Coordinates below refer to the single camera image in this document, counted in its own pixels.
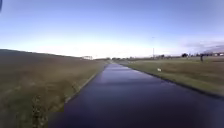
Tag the pale distant building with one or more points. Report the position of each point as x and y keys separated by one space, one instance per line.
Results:
x=87 y=57

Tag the dark asphalt path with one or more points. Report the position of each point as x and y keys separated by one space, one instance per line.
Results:
x=133 y=100

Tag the tall thin pole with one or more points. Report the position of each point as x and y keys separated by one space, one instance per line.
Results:
x=153 y=52

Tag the small white object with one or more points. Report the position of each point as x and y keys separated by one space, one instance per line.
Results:
x=159 y=69

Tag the flat dry grass field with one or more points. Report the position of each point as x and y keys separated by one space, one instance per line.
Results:
x=186 y=73

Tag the dry grass slope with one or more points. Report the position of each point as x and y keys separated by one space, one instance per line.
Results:
x=30 y=83

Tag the person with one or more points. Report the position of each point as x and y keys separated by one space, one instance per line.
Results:
x=201 y=58

